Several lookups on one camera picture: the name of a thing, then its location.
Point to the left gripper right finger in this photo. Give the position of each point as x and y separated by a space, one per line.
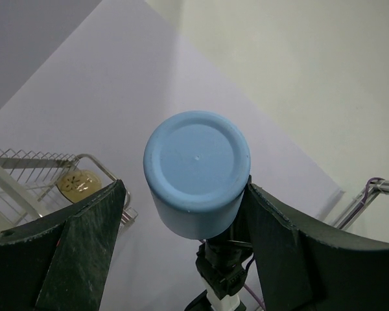
305 264

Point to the beige floral ceramic bowl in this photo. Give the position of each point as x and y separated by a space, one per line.
77 185

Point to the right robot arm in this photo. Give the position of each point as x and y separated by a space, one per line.
219 263

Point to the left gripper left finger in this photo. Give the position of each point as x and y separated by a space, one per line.
61 261

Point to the blue plastic cup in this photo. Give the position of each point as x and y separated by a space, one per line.
196 165

